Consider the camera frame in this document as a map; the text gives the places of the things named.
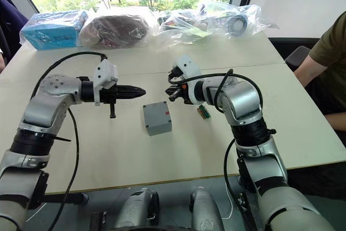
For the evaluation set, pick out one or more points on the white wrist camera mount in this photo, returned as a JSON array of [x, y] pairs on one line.
[[106, 72], [189, 66]]

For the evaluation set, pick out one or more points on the black zip tie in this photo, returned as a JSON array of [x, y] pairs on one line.
[[62, 139]]

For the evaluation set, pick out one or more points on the small green striped block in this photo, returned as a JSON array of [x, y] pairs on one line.
[[204, 112]]

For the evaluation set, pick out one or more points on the clear plastic bag with parts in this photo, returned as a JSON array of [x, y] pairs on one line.
[[205, 22]]

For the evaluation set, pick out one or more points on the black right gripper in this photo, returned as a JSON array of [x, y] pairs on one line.
[[183, 93]]

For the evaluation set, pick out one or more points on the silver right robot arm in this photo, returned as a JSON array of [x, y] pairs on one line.
[[243, 98]]

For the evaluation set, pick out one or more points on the person in olive shirt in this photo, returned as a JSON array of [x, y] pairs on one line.
[[333, 52]]

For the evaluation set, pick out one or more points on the dark grey chair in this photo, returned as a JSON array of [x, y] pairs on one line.
[[296, 58]]

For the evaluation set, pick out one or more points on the silver rounded robot leg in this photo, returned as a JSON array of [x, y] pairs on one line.
[[205, 209], [139, 209]]

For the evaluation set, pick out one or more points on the plastic bag with maroon item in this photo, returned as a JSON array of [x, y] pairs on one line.
[[116, 29]]

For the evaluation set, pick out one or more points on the light blue cardboard box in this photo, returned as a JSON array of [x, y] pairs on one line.
[[51, 32]]

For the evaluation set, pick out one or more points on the grey plastic junction box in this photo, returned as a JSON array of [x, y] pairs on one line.
[[158, 118]]

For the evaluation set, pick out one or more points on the person in dark purple clothing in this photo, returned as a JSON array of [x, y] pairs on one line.
[[10, 25]]

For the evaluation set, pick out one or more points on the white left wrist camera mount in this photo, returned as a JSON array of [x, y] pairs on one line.
[[106, 72]]

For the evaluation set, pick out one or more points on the grey tape roll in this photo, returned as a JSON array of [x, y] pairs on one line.
[[238, 25]]

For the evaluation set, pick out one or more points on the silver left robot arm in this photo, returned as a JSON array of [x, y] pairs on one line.
[[40, 106]]

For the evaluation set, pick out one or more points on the black table leg bar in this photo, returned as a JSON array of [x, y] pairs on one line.
[[65, 199]]

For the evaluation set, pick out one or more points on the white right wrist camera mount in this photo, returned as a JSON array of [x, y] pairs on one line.
[[189, 66]]

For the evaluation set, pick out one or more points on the bare person forearm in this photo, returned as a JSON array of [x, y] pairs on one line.
[[338, 122], [309, 70]]

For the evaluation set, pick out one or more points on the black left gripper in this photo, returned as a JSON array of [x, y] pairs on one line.
[[110, 95]]

